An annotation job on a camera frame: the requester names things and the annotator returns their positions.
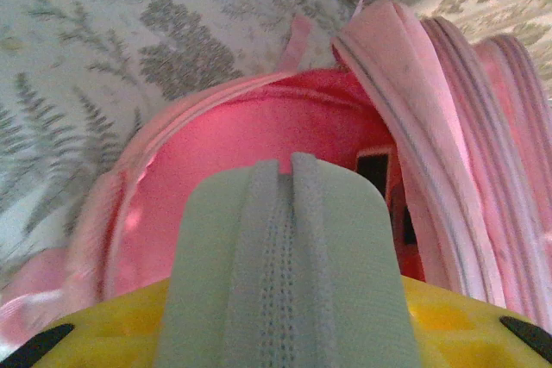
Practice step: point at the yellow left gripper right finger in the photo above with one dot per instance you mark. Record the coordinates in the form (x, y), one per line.
(453, 333)

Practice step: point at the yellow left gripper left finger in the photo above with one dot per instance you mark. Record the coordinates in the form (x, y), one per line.
(108, 333)

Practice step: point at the pink school backpack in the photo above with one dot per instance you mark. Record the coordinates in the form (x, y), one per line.
(241, 126)

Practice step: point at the floral table cloth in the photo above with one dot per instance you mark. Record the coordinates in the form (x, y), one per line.
(64, 62)

